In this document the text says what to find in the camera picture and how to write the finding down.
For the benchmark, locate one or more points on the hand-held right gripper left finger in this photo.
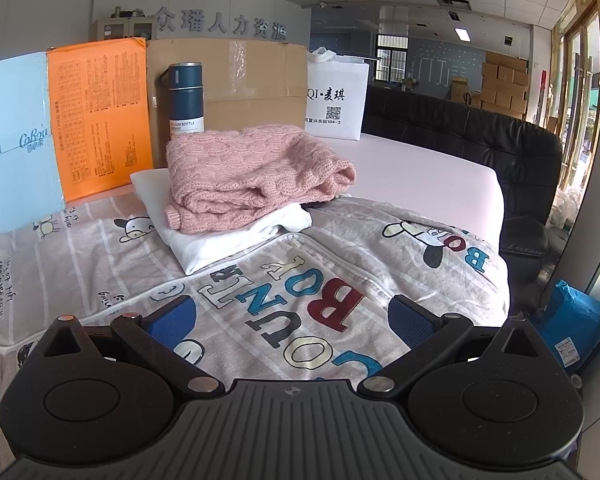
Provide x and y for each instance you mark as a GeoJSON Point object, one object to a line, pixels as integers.
{"type": "Point", "coordinates": [172, 322]}

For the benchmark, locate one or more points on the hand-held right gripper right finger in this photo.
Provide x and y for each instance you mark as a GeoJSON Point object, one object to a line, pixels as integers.
{"type": "Point", "coordinates": [410, 322]}

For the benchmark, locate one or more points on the white shirt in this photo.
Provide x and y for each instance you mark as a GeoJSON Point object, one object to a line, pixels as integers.
{"type": "Point", "coordinates": [215, 247]}

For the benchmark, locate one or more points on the pink knitted sweater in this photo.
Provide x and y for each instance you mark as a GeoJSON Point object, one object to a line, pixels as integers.
{"type": "Point", "coordinates": [250, 175]}

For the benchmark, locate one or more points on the grey cartoon printed blanket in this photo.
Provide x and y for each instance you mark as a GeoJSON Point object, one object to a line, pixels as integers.
{"type": "Point", "coordinates": [330, 240]}

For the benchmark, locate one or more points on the pink foam mattress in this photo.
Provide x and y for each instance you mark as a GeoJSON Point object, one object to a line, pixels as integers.
{"type": "Point", "coordinates": [420, 175]}

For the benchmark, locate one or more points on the dark cloth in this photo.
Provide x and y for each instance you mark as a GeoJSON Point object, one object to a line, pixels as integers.
{"type": "Point", "coordinates": [317, 205]}

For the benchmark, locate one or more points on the blue plastic parcel bag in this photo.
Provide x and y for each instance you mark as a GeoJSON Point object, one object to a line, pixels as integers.
{"type": "Point", "coordinates": [575, 320]}

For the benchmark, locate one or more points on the white plastic bags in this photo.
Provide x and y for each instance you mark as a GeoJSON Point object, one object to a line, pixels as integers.
{"type": "Point", "coordinates": [570, 210]}

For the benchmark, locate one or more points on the black leather sofa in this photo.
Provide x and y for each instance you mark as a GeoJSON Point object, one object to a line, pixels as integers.
{"type": "Point", "coordinates": [480, 135]}

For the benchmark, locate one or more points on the orange printed board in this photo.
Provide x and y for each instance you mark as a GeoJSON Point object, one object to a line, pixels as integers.
{"type": "Point", "coordinates": [100, 120]}

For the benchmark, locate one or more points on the dark blue vacuum bottle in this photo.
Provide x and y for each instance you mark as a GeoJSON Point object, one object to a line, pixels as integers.
{"type": "Point", "coordinates": [187, 100]}

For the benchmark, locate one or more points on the white tote bag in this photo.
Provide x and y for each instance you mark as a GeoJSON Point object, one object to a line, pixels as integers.
{"type": "Point", "coordinates": [335, 110]}

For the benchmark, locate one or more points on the stack of cardboard boxes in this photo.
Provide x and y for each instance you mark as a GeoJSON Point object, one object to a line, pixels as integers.
{"type": "Point", "coordinates": [505, 85]}

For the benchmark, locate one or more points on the large brown cardboard box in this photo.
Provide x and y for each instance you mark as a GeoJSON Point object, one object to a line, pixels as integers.
{"type": "Point", "coordinates": [260, 75]}

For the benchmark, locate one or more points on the light blue foam board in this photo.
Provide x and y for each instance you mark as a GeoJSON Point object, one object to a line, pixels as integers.
{"type": "Point", "coordinates": [15, 110]}

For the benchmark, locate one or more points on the ceiling light panel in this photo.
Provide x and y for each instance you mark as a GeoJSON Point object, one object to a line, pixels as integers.
{"type": "Point", "coordinates": [461, 34]}

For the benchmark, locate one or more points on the beige cabinet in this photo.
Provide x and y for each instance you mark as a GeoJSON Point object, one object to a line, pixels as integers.
{"type": "Point", "coordinates": [130, 27]}

